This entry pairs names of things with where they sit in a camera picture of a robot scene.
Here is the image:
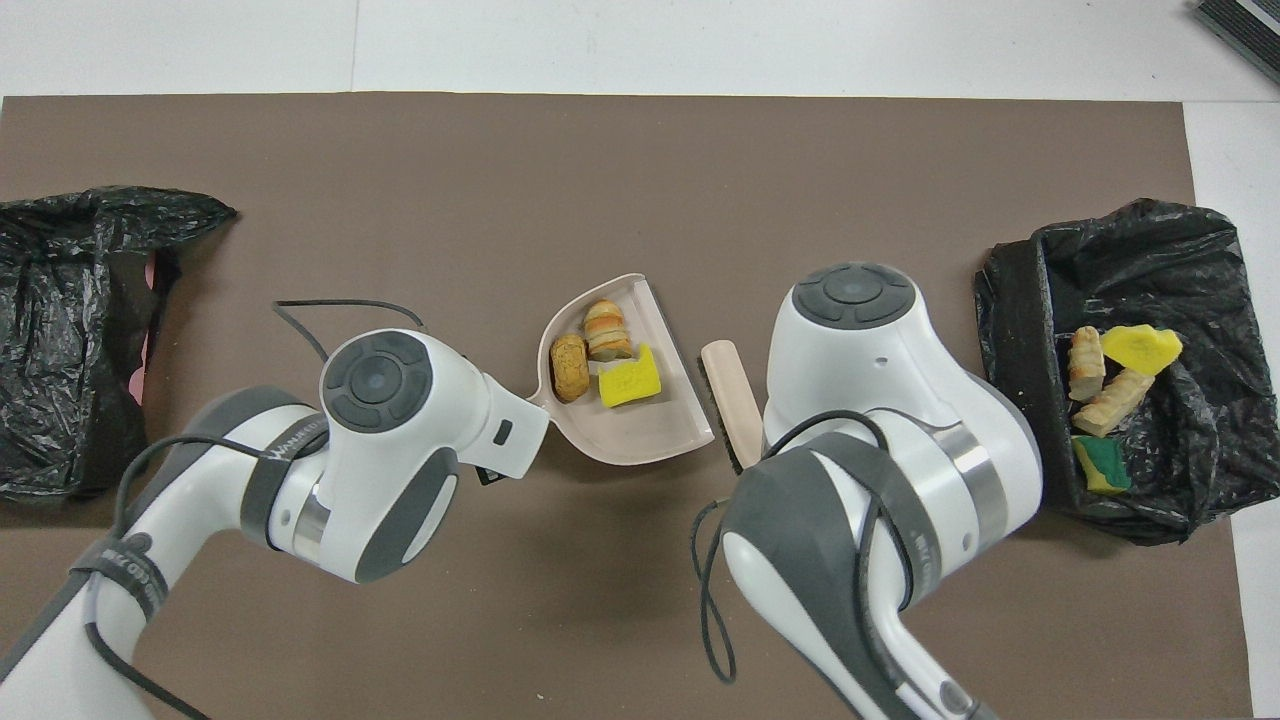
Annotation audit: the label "brown bread roll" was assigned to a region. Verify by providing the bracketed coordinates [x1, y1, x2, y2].
[549, 333, 592, 404]

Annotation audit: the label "beige plastic dustpan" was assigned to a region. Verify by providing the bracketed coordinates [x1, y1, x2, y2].
[528, 273, 716, 467]

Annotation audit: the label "notched yellow sponge piece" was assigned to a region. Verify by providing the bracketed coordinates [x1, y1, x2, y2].
[598, 343, 663, 409]

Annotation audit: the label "orange striped croissant piece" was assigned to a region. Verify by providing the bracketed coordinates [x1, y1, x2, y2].
[583, 299, 634, 362]
[1068, 327, 1108, 403]

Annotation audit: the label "beige hand brush black bristles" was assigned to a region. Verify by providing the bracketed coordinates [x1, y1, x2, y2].
[697, 340, 766, 476]

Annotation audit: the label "yellow green sponge piece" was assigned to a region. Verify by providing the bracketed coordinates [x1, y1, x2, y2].
[1071, 434, 1133, 496]

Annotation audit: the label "pale bread piece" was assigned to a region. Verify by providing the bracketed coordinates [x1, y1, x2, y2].
[1073, 367, 1157, 439]

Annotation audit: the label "large yellow sponge piece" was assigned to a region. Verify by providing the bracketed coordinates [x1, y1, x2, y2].
[1100, 324, 1184, 377]

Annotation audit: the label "black-bagged pink trash bin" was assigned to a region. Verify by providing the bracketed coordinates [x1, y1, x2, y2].
[0, 185, 239, 504]

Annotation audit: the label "brown table mat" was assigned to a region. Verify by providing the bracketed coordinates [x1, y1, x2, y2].
[0, 93, 1254, 720]

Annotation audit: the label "dark ribbed object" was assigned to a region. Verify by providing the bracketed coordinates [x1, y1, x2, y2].
[1192, 0, 1280, 86]

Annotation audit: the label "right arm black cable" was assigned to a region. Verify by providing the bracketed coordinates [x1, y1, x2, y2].
[690, 408, 976, 720]

